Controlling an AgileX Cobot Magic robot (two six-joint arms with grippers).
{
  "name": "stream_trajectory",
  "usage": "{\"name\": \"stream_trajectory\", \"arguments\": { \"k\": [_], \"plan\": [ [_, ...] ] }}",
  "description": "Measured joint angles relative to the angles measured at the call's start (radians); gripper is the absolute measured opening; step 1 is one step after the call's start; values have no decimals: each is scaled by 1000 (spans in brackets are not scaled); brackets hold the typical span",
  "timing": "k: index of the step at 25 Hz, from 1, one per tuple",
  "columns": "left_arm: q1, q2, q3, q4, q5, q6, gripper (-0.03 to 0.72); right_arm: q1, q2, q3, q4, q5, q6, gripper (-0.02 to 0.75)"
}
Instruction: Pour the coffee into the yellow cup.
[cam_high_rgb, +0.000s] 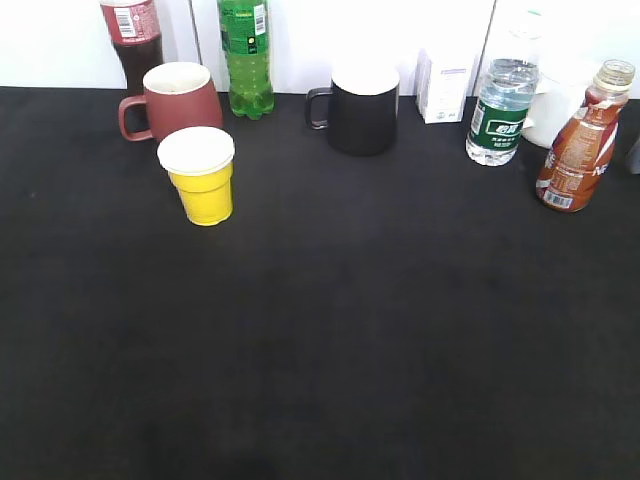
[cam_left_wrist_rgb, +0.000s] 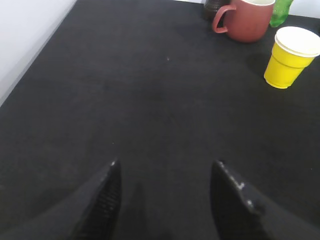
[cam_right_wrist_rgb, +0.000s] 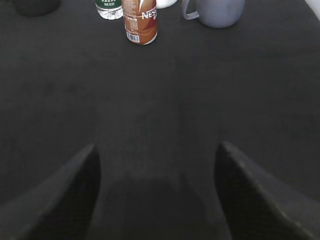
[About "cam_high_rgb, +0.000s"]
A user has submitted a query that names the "green sprite bottle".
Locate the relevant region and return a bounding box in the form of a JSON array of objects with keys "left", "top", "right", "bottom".
[{"left": 217, "top": 0, "right": 275, "bottom": 120}]

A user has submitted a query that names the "black ceramic mug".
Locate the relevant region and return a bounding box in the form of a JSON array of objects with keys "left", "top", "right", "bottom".
[{"left": 304, "top": 62, "right": 400, "bottom": 156}]

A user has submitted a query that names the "cola bottle red label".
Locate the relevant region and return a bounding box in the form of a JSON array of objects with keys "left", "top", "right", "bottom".
[{"left": 99, "top": 0, "right": 163, "bottom": 96}]

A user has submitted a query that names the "dark red ceramic mug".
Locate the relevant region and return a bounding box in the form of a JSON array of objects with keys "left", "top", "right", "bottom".
[{"left": 118, "top": 62, "right": 224, "bottom": 142}]

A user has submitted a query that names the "clear water bottle green label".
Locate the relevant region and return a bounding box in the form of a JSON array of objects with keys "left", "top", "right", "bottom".
[{"left": 465, "top": 13, "right": 545, "bottom": 167}]

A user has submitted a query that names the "white ceramic mug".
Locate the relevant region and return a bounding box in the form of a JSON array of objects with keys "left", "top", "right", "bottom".
[{"left": 522, "top": 59, "right": 600, "bottom": 149}]

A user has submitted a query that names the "grey object at right edge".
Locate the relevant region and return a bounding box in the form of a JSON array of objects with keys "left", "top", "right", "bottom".
[{"left": 626, "top": 137, "right": 640, "bottom": 175}]

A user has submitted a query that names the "yellow paper cup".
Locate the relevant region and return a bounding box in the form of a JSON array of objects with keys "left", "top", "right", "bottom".
[{"left": 157, "top": 126, "right": 235, "bottom": 226}]

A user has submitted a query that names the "brown coffee drink bottle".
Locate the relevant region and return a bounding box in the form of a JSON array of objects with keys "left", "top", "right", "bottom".
[{"left": 535, "top": 59, "right": 635, "bottom": 212}]

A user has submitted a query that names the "small white carton box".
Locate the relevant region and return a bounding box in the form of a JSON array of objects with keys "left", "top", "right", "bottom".
[{"left": 415, "top": 48, "right": 474, "bottom": 124}]

